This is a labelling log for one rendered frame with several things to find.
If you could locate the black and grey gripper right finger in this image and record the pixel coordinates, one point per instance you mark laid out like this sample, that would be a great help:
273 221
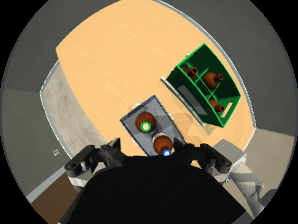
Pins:
215 163

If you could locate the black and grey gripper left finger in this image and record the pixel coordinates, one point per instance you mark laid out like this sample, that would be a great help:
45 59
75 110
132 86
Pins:
81 167

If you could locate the green plastic crate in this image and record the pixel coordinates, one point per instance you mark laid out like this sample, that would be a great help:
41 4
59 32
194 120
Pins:
197 95

